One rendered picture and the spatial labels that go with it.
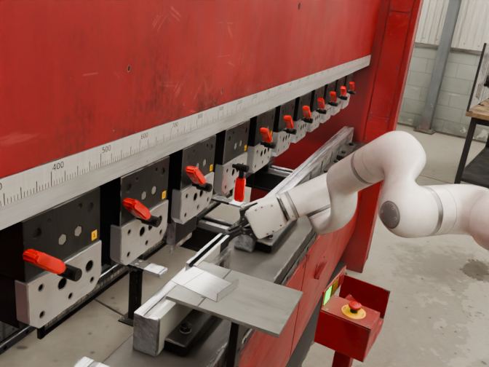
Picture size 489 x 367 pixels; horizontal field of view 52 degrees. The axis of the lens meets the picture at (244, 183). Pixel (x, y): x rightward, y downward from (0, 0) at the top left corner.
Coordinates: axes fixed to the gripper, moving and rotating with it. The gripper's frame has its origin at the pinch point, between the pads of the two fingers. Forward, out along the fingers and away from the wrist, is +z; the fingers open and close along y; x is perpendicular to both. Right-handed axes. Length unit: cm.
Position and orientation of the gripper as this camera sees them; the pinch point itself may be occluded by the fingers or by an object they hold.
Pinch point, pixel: (233, 231)
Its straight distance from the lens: 142.5
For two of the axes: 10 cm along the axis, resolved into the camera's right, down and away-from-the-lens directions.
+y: -4.0, -8.3, -3.8
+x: 1.2, 3.6, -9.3
